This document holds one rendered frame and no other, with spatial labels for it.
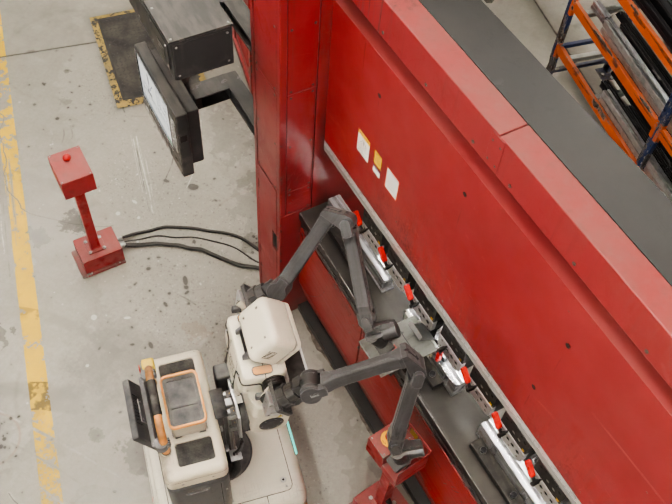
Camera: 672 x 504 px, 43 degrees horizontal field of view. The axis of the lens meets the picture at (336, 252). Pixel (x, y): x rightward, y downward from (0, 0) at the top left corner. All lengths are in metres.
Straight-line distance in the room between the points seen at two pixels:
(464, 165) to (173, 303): 2.45
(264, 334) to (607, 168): 1.31
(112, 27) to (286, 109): 2.97
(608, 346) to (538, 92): 0.74
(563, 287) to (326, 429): 2.16
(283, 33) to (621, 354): 1.59
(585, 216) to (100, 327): 3.04
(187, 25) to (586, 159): 1.51
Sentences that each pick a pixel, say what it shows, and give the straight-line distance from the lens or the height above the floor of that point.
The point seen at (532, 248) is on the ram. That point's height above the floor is 2.05.
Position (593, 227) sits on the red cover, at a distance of 2.27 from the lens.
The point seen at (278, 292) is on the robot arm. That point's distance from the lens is 3.23.
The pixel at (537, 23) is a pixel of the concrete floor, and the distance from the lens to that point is 6.47.
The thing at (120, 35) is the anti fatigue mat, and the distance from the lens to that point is 6.13.
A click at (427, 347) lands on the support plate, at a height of 1.00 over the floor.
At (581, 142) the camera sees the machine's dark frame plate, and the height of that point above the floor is 2.30.
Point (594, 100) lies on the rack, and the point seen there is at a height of 0.35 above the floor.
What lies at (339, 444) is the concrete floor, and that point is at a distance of 4.34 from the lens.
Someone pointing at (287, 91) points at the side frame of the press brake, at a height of 1.68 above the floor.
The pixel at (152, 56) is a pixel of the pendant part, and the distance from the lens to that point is 3.60.
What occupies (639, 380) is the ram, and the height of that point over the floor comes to 2.05.
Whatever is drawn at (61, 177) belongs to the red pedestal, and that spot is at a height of 0.80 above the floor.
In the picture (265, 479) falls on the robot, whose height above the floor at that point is 0.28.
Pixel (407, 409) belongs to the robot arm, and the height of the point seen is 1.16.
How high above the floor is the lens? 4.02
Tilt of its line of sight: 55 degrees down
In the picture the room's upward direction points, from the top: 6 degrees clockwise
